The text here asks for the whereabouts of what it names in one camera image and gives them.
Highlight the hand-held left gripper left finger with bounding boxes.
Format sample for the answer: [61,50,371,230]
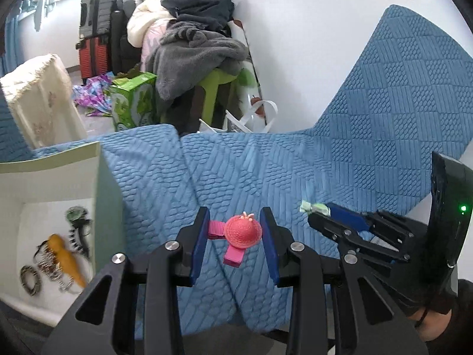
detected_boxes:
[40,206,211,355]

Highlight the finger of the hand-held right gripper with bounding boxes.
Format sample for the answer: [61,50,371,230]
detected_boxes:
[307,212,412,264]
[327,202,375,234]

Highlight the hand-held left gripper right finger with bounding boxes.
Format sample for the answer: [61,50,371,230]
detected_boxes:
[259,206,429,355]

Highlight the light green bow hair clip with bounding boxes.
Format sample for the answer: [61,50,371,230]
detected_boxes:
[300,200,331,217]

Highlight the pink hat hair clip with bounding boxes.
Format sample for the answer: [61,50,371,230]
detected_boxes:
[207,212,264,267]

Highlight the dark green hair clip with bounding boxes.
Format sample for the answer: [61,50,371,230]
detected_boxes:
[65,206,93,258]

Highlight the orange carrot-shaped hair clip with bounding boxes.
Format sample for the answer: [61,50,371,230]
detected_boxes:
[48,234,88,289]

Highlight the silver bead bracelet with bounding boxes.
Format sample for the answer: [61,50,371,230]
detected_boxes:
[52,271,80,295]

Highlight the red bead bracelet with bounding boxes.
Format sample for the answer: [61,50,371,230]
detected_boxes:
[35,242,61,278]

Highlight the light green cardboard box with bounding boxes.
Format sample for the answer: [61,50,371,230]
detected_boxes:
[0,141,127,328]

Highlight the black spiral hair tie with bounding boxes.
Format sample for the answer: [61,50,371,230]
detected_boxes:
[19,265,42,297]

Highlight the person's right forearm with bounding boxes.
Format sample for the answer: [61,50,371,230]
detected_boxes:
[413,279,473,343]

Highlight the textured blue sofa cover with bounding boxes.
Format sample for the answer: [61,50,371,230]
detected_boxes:
[0,4,473,341]

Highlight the green printed carton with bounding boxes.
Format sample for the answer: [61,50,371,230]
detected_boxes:
[109,72,158,133]

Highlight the green plastic stool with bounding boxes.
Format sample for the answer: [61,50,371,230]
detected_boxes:
[192,67,242,125]

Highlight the leaf-print rolled mat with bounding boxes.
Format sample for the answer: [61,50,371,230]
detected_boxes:
[233,18,270,126]

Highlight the purple plastic bag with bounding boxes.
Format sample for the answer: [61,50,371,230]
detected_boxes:
[72,72,114,117]

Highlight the grey fleece blanket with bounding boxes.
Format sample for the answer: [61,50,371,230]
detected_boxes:
[151,21,249,103]

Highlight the red suitcase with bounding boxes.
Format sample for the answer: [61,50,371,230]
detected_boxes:
[76,37,112,83]

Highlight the dark grey suitcase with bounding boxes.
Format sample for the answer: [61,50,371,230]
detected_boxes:
[110,0,143,75]

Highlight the cream padded jacket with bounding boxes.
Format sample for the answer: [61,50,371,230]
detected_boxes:
[127,0,175,49]

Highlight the pile of dark clothes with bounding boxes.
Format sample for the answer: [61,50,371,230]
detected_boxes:
[161,0,236,39]

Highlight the black suitcase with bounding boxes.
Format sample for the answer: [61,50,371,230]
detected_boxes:
[79,0,116,40]

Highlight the blue curtain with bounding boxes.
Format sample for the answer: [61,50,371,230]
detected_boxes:
[0,5,21,78]

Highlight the light blue hanging garment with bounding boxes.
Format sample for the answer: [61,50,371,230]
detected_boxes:
[30,0,56,31]

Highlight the white bag with handles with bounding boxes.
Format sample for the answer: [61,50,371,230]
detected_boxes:
[199,100,278,134]

